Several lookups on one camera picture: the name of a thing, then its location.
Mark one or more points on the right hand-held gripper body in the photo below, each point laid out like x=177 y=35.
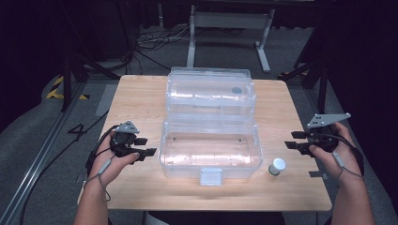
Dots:
x=325 y=139

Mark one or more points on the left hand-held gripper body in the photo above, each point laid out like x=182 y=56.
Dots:
x=122 y=143

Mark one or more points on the small white green-labelled bottle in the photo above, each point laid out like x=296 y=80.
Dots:
x=277 y=165

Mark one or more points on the clear plastic storage box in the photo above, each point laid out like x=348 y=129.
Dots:
x=209 y=146

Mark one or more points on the person's right hand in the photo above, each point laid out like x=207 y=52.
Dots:
x=341 y=162

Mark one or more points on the person's left hand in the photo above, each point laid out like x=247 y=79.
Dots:
x=111 y=170

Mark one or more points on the black tape strip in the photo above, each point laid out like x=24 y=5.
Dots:
x=316 y=174

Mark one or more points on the black tape floor mark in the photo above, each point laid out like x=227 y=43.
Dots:
x=78 y=129

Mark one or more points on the black tripod stand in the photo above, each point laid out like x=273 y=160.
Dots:
x=73 y=72
x=316 y=78

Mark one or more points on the yellow black floor tape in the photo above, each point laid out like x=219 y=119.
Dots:
x=56 y=90

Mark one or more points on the person's dark clothing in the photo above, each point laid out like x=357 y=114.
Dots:
x=216 y=218

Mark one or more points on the aluminium floor rail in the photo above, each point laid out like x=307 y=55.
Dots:
x=37 y=159

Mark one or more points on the white metal stand frame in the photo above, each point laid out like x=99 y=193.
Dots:
x=230 y=20

